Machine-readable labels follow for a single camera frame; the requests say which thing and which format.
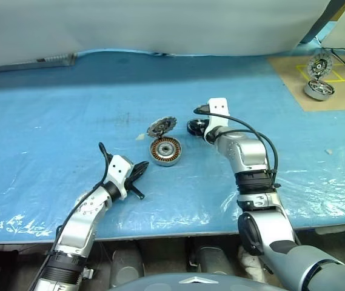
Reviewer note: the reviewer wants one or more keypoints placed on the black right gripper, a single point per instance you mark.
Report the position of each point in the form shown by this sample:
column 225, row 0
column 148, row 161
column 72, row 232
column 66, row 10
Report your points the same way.
column 202, row 109

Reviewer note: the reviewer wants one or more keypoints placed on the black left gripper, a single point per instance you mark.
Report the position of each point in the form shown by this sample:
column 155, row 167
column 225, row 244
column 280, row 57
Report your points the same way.
column 129, row 182

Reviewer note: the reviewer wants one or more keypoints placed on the black silver rotor cap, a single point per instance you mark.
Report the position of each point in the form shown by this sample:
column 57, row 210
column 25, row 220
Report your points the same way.
column 192, row 127

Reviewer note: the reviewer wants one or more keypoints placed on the silver motor stator copper windings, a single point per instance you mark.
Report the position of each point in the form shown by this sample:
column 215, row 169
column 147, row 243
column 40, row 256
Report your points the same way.
column 166, row 150

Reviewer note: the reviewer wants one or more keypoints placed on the silver toothed gear disc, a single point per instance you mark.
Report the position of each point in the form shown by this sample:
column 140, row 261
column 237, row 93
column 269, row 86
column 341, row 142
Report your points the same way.
column 161, row 126

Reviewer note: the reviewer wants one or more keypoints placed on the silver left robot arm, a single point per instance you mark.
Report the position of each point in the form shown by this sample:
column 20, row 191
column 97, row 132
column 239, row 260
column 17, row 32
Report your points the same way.
column 75, row 224

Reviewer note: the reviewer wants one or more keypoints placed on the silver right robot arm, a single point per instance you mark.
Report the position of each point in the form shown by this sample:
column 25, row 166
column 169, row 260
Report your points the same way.
column 248, row 151

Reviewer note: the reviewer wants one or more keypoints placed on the silver spoked motor housing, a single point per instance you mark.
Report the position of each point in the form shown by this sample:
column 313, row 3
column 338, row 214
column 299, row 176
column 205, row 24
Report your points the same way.
column 319, row 89

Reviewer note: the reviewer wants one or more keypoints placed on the round silver finned motor disc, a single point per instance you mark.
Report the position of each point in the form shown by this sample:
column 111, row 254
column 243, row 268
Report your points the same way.
column 320, row 65

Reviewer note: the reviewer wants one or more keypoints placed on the small white paper scrap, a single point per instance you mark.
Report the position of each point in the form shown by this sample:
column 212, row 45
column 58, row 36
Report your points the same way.
column 140, row 137

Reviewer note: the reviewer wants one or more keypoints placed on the blue plastic table cover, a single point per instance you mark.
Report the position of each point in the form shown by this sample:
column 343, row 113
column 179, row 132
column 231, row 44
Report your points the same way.
column 69, row 106

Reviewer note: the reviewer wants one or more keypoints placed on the dark grey rounded cylinder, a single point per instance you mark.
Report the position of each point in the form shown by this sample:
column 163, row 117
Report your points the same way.
column 214, row 260
column 126, row 266

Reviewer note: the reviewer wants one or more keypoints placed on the brown cardboard sheet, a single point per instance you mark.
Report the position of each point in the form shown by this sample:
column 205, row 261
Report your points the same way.
column 287, row 75

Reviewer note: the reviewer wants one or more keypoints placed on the white backdrop sheet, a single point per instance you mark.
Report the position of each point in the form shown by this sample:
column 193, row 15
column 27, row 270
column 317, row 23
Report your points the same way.
column 160, row 24

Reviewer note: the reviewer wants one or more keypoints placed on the grey robot torso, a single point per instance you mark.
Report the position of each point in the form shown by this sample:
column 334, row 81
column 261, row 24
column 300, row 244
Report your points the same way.
column 190, row 282

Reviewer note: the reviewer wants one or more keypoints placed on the small white block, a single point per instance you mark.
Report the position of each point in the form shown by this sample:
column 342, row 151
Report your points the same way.
column 328, row 151

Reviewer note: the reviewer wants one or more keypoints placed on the grey power strip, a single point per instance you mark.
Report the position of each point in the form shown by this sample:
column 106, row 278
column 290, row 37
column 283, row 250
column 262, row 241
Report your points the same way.
column 54, row 58

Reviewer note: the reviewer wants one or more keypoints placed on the crumpled white cloth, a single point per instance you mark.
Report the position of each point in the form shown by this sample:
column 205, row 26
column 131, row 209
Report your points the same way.
column 251, row 266

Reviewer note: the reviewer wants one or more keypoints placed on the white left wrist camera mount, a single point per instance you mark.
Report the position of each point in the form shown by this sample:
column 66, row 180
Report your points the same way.
column 118, row 169

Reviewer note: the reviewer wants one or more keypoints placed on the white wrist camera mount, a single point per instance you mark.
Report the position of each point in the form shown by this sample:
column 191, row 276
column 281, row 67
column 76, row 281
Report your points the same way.
column 118, row 169
column 219, row 110

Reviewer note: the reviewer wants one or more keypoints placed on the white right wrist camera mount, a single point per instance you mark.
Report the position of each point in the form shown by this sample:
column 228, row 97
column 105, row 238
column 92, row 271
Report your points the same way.
column 219, row 110

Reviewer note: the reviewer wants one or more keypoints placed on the grey metal frame bar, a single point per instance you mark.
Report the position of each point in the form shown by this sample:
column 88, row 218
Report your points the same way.
column 325, row 21

